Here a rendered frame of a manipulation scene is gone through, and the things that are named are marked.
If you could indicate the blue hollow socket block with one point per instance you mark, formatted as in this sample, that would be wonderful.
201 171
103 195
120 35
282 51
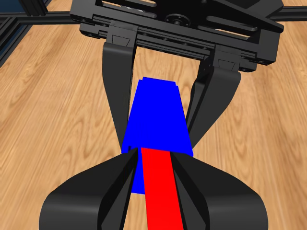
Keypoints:
156 115

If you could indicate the black table frame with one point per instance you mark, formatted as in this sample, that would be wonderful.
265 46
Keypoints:
48 18

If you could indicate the thin red peg bar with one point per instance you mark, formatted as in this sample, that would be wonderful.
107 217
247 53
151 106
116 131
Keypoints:
160 191

